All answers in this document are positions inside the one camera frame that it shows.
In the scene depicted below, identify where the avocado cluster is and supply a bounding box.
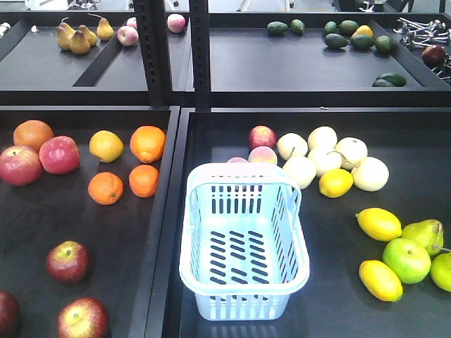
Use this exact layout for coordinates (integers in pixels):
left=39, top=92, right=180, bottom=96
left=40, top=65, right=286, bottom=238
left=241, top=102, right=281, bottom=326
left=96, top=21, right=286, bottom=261
left=323, top=20, right=397, bottom=55

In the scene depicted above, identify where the pink apple rear right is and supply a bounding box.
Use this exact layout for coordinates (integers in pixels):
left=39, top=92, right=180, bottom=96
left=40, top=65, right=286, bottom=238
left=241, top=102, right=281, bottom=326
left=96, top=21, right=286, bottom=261
left=167, top=13, right=186, bottom=34

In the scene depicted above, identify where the peach right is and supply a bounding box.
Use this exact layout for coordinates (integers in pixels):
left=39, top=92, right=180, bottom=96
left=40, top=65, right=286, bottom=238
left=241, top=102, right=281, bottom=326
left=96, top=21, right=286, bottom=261
left=247, top=146, right=278, bottom=165

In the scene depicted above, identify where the white pear far left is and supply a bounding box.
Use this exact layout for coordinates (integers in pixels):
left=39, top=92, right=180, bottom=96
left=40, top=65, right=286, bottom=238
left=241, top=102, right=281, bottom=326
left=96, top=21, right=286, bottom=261
left=276, top=132, right=309, bottom=161

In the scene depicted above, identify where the dark red fruit rear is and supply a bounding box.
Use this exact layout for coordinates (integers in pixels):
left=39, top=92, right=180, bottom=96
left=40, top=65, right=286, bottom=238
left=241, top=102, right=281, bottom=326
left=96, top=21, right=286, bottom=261
left=421, top=45, right=446, bottom=68

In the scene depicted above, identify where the dark red apple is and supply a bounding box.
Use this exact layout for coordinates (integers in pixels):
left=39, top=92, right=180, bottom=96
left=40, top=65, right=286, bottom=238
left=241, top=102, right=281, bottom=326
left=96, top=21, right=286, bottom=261
left=57, top=297, right=109, bottom=337
left=46, top=240, right=90, bottom=285

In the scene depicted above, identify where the brown-yellow pear group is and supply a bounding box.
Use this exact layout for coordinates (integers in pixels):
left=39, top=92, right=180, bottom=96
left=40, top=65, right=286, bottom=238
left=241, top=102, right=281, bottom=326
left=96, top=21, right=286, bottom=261
left=54, top=13, right=115, bottom=55

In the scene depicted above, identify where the white pear with stem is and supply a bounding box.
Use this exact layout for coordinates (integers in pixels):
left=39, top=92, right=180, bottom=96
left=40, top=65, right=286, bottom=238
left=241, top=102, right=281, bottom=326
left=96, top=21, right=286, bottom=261
left=335, top=137, right=368, bottom=170

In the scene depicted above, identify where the dark red apple edge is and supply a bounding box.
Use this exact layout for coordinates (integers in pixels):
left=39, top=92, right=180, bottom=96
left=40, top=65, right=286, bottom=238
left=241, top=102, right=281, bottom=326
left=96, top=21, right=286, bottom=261
left=1, top=290, right=20, bottom=337

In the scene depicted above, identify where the light blue plastic basket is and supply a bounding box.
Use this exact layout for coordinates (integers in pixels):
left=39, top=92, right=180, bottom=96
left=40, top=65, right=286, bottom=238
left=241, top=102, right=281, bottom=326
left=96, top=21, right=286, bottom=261
left=179, top=163, right=310, bottom=321

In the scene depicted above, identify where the green pear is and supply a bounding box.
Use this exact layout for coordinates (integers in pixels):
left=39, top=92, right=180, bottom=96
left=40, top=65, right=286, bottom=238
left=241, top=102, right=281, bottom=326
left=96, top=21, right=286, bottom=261
left=402, top=219, right=444, bottom=257
left=430, top=251, right=451, bottom=292

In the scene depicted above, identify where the yellow round citrus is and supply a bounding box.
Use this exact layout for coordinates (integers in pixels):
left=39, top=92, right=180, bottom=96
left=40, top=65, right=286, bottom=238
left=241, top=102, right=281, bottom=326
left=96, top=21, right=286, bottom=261
left=89, top=130, right=124, bottom=163

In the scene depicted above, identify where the black perforated upright left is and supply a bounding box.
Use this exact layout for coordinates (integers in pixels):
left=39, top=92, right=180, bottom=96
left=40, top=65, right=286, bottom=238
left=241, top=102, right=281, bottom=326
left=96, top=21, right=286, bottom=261
left=133, top=0, right=173, bottom=106

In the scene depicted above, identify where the pink-red apple left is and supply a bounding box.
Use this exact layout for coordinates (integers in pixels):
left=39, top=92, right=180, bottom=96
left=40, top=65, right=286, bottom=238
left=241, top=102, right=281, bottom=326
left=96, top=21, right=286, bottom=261
left=1, top=146, right=44, bottom=187

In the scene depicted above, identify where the white pear top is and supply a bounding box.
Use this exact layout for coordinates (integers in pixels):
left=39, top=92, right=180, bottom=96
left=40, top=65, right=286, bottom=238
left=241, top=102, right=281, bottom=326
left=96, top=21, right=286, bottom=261
left=307, top=126, right=338, bottom=150

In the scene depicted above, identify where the black wooden fruit display stand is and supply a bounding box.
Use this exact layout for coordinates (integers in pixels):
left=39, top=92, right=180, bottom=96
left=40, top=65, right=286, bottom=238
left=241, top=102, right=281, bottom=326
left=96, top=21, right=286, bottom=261
left=0, top=10, right=451, bottom=338

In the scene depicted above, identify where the pink-red apple right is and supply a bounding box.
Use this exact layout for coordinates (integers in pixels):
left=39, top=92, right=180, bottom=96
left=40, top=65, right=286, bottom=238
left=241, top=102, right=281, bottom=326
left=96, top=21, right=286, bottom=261
left=39, top=135, right=80, bottom=175

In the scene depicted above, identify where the green apple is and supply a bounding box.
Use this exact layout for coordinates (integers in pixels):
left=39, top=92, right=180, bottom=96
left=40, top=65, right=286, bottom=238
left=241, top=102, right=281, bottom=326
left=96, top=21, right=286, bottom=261
left=383, top=238, right=431, bottom=284

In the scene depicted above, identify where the dark red apple lower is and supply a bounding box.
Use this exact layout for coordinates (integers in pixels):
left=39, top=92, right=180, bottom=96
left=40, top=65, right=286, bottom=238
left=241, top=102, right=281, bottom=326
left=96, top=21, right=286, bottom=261
left=57, top=297, right=109, bottom=337

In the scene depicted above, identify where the peach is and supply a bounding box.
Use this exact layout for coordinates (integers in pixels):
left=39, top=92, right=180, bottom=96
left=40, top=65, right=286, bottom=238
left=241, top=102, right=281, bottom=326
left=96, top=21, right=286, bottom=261
left=227, top=156, right=248, bottom=163
left=247, top=146, right=278, bottom=165

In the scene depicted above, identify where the white pear front left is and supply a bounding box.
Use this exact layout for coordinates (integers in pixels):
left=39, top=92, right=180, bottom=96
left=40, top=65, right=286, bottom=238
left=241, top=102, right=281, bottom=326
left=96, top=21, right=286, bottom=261
left=282, top=156, right=316, bottom=189

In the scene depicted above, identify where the orange behind pink apples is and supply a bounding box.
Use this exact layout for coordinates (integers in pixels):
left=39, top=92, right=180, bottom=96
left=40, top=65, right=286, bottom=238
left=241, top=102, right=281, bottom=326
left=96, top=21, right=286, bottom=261
left=13, top=120, right=54, bottom=152

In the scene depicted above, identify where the orange tangerine lower left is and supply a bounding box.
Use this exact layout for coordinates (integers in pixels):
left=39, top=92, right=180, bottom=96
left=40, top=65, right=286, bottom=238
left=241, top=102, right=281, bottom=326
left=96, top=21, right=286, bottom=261
left=87, top=172, right=123, bottom=206

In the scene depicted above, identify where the peach left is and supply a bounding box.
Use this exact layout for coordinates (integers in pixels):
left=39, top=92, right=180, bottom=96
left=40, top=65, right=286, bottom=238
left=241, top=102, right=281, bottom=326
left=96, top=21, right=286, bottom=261
left=227, top=156, right=248, bottom=163

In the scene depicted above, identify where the yellow lemon upper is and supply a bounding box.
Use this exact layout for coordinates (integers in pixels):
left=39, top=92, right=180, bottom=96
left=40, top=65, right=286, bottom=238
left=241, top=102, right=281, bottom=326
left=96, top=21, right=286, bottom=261
left=319, top=168, right=354, bottom=198

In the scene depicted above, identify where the orange tangerine lower right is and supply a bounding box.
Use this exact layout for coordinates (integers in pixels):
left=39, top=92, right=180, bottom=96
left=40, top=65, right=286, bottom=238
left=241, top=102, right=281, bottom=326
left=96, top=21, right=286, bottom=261
left=129, top=165, right=159, bottom=198

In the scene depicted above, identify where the yellow lemon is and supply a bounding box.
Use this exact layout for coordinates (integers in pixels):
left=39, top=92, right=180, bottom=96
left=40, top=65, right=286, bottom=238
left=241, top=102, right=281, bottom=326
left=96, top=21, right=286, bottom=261
left=319, top=168, right=354, bottom=198
left=359, top=260, right=404, bottom=302
left=355, top=207, right=402, bottom=242

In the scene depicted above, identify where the pink apple rear bin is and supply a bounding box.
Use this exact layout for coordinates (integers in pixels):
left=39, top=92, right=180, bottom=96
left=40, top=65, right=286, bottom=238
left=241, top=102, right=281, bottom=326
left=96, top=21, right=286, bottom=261
left=117, top=17, right=139, bottom=46

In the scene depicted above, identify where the yellow lemon middle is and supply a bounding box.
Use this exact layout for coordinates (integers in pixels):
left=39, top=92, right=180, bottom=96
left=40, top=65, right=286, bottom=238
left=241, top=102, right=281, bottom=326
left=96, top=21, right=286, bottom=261
left=355, top=207, right=402, bottom=242

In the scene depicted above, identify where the large navel orange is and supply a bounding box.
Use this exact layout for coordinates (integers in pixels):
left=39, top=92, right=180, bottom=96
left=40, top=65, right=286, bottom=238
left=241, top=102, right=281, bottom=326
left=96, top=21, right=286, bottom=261
left=130, top=125, right=166, bottom=164

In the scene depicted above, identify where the pink-red apple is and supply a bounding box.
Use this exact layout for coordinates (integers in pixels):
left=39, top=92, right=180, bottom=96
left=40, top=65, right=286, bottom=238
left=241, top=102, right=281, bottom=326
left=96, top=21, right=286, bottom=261
left=39, top=135, right=80, bottom=175
left=1, top=146, right=44, bottom=187

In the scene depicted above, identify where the orange tangerine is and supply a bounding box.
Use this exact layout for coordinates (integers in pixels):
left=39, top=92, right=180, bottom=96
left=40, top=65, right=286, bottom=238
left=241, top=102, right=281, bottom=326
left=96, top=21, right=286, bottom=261
left=129, top=165, right=159, bottom=198
left=87, top=172, right=123, bottom=206

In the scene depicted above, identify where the dark red apple upper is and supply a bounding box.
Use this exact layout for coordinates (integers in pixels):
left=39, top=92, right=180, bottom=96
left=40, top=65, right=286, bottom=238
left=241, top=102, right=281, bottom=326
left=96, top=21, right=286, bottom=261
left=46, top=240, right=90, bottom=285

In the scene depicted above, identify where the green pear lower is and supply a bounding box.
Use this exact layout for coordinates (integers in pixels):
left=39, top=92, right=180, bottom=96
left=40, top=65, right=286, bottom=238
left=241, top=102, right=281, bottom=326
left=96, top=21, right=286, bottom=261
left=430, top=251, right=451, bottom=292

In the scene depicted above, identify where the white pear front right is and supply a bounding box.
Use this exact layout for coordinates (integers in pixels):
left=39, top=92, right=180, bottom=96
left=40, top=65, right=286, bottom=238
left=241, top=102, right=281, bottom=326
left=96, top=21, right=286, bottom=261
left=351, top=156, right=390, bottom=192

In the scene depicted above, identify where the white pear centre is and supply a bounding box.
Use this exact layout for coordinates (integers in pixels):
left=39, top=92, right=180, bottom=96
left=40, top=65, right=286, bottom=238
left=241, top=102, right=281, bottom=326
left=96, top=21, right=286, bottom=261
left=307, top=148, right=342, bottom=178

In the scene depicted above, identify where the green pear upper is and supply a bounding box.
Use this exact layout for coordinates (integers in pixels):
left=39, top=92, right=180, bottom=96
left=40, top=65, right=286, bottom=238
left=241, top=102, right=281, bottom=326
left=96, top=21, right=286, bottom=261
left=402, top=219, right=444, bottom=257

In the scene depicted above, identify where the pile of metal spoons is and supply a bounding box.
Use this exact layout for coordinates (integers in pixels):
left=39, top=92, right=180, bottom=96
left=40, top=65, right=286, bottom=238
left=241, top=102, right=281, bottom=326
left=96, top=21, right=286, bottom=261
left=393, top=18, right=450, bottom=85

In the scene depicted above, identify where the yellow lemon lower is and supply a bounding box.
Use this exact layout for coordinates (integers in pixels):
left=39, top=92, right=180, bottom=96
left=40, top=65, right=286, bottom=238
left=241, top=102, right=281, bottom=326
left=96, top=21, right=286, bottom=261
left=359, top=260, right=404, bottom=302

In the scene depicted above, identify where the black perforated upright right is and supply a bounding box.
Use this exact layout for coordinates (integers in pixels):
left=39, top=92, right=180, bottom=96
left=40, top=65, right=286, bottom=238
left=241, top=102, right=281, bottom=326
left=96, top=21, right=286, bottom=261
left=189, top=0, right=211, bottom=111

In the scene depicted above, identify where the avocado far left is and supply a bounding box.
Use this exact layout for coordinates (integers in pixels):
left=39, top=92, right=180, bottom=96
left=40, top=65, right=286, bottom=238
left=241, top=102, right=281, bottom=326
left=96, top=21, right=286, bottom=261
left=266, top=21, right=288, bottom=36

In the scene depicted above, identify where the red apple right bin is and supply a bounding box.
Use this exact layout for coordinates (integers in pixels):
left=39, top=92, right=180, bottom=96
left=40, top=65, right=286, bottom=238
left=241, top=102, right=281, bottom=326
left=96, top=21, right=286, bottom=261
left=248, top=125, right=277, bottom=150

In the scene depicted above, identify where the black perforated upright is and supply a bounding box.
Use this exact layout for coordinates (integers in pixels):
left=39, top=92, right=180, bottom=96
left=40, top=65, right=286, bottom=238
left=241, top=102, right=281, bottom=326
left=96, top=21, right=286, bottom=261
left=133, top=0, right=173, bottom=106
left=189, top=0, right=211, bottom=111

